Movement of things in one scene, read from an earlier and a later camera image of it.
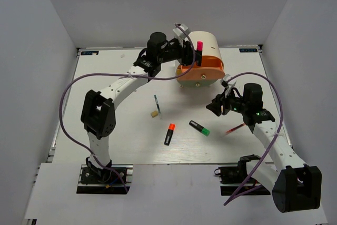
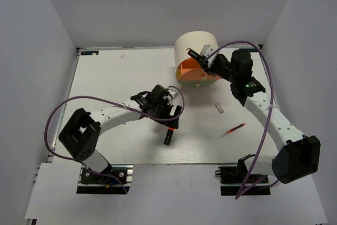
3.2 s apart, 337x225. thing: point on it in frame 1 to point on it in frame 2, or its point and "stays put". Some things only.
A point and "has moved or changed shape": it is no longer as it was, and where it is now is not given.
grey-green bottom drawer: [198, 83] stays put
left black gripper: [186, 52] to [172, 123]
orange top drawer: [212, 68] stays put
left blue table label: [91, 52] stays put
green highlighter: [205, 131] has moved or changed shape
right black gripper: [216, 106] to [208, 70]
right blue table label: [248, 50] stays put
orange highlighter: [169, 134] stays put
